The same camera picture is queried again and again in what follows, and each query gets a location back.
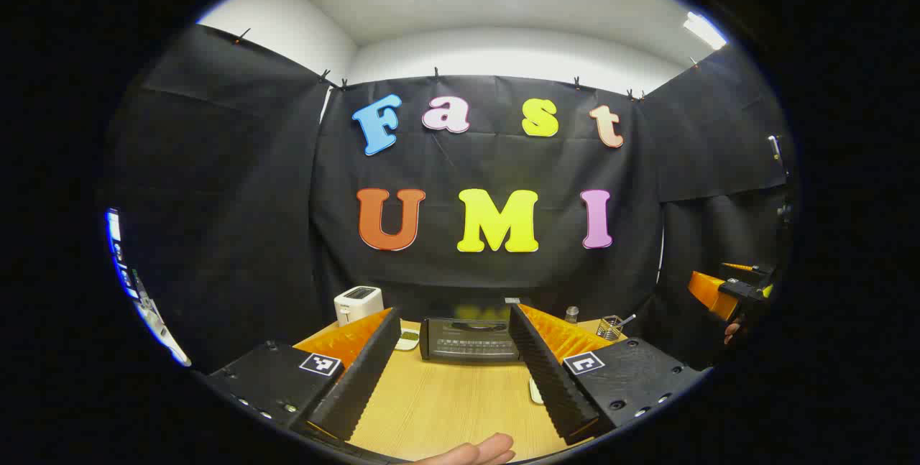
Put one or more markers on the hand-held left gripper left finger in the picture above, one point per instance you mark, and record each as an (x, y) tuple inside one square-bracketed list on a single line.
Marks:
[(359, 379)]

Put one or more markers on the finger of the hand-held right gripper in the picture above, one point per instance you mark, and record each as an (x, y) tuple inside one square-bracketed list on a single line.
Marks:
[(737, 266), (708, 292)]

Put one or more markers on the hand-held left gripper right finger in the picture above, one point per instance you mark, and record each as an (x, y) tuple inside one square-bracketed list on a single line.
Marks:
[(550, 379)]

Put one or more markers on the white square plate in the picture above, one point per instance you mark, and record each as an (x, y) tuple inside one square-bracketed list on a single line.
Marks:
[(535, 392)]

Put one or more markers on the black electric oven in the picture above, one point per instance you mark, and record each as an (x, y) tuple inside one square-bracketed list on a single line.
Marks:
[(467, 343)]

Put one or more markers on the white divided snack dish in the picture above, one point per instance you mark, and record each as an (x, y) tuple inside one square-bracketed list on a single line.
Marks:
[(408, 341)]

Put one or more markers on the clear plastic bottle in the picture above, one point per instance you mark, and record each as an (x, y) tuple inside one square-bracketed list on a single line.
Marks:
[(571, 316)]

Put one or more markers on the white toaster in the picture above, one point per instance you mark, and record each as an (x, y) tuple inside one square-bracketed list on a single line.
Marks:
[(356, 307)]

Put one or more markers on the metal spoon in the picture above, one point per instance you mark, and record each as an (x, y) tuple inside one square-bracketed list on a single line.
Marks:
[(628, 319)]

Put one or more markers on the black backdrop cloth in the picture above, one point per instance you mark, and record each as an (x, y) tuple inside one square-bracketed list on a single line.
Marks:
[(467, 163)]

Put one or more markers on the small ceiling light panel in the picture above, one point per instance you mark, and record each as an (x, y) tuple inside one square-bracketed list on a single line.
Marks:
[(704, 30)]

